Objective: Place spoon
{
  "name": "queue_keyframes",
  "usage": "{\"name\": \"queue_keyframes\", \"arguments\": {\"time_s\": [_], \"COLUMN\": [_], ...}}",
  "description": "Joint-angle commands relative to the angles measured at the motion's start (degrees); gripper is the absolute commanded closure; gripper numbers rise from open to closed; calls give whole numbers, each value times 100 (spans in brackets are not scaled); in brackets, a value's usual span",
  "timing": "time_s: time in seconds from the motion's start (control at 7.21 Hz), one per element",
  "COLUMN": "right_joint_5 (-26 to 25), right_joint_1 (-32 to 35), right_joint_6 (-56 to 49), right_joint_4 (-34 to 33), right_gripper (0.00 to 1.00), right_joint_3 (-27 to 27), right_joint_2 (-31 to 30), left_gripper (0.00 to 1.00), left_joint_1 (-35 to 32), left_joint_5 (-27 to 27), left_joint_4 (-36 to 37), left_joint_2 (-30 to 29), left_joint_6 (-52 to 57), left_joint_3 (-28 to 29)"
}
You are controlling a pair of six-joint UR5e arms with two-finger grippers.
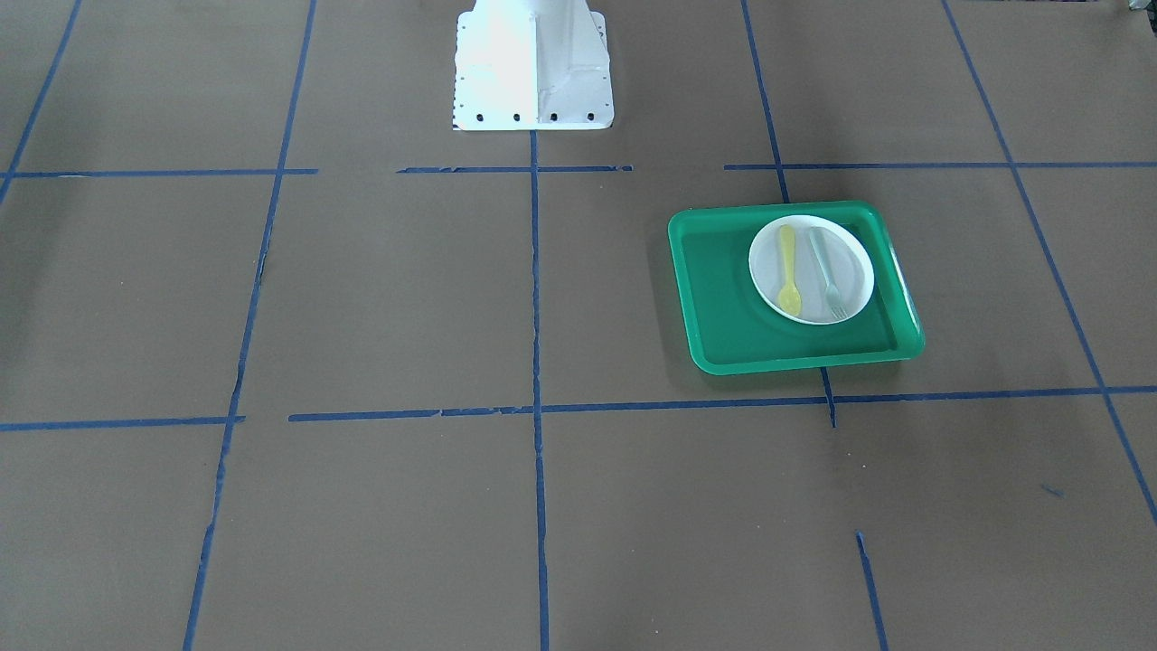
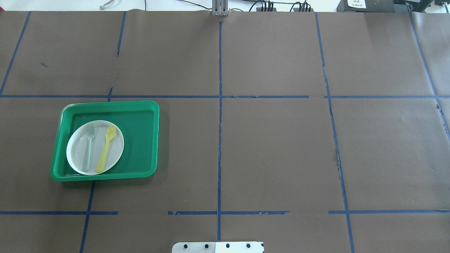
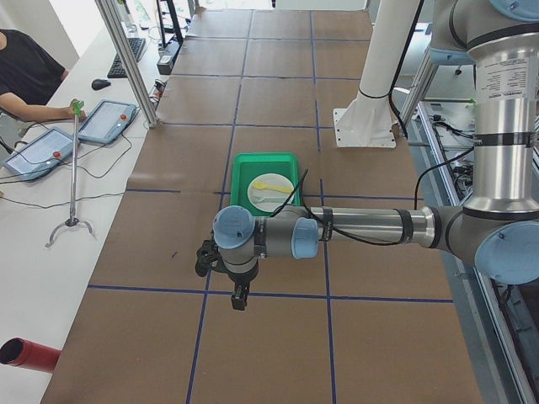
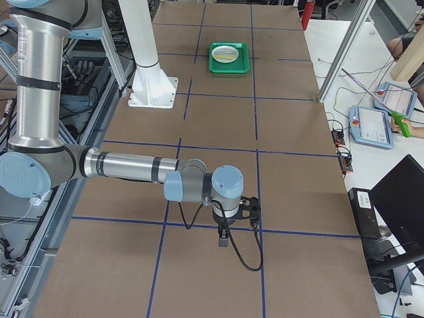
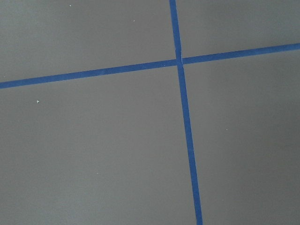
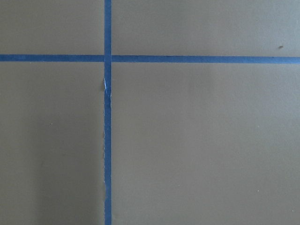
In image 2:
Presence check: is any yellow plastic spoon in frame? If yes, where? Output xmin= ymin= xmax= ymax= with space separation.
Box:
xmin=95 ymin=125 xmax=117 ymax=173

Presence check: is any brown paper table cover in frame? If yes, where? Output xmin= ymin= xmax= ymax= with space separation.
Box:
xmin=1 ymin=10 xmax=449 ymax=253

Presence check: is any black power strip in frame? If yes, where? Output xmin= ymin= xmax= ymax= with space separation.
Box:
xmin=256 ymin=0 xmax=276 ymax=12

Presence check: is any white round plate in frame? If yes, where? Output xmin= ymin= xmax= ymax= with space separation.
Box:
xmin=66 ymin=120 xmax=125 ymax=176

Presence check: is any green plastic tray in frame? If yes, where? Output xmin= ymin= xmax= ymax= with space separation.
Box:
xmin=50 ymin=100 xmax=160 ymax=182

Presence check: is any pale green plastic fork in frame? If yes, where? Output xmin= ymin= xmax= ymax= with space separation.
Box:
xmin=82 ymin=122 xmax=95 ymax=172

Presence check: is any black electronics box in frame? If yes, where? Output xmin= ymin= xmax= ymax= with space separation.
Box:
xmin=336 ymin=0 xmax=395 ymax=13

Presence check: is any aluminium frame post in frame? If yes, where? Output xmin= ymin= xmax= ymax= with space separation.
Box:
xmin=212 ymin=0 xmax=230 ymax=16

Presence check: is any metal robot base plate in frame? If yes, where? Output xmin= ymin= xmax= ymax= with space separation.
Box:
xmin=172 ymin=241 xmax=265 ymax=253

